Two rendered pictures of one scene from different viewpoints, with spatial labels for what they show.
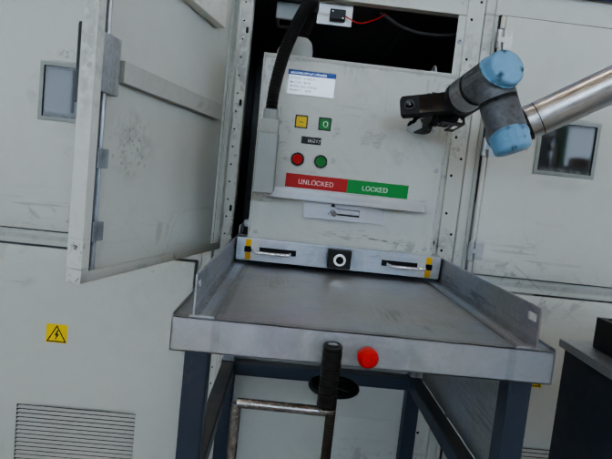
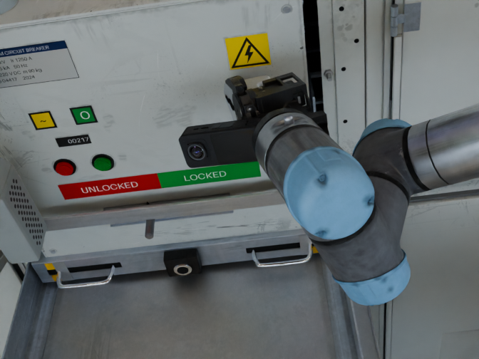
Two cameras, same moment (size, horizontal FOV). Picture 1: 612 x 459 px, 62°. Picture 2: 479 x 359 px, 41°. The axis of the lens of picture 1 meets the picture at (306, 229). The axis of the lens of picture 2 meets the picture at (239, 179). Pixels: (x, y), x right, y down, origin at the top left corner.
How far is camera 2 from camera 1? 0.95 m
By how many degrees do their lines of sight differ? 38
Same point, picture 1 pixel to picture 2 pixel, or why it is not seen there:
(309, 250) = (137, 258)
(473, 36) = not seen: outside the picture
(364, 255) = (219, 248)
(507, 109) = (351, 260)
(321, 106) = (63, 92)
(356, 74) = (101, 30)
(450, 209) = (351, 114)
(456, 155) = (347, 36)
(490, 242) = not seen: hidden behind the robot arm
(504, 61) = (324, 206)
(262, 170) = (8, 243)
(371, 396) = not seen: hidden behind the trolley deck
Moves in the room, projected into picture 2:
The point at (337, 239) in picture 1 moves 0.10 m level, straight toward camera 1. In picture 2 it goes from (173, 237) to (164, 283)
